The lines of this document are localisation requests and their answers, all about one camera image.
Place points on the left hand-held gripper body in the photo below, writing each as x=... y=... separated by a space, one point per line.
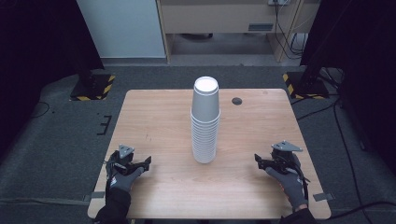
x=126 y=151

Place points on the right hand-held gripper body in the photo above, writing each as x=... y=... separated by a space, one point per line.
x=285 y=157

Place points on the stack of white paper cups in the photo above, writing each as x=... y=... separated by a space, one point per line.
x=204 y=133

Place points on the person's left hand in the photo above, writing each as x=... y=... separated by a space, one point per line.
x=123 y=182

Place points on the person's right hand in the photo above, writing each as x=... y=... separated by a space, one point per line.
x=292 y=186

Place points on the grey tape strip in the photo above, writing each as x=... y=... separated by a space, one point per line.
x=96 y=196
x=323 y=196

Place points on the black round table grommet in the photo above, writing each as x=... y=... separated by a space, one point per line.
x=237 y=101

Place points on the striped stand base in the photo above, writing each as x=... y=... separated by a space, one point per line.
x=93 y=88
x=306 y=87

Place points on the white panel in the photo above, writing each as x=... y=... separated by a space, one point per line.
x=121 y=28

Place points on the black curtain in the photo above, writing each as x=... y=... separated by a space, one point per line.
x=37 y=46
x=364 y=46

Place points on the beige wooden cabinet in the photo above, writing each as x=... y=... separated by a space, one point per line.
x=218 y=15

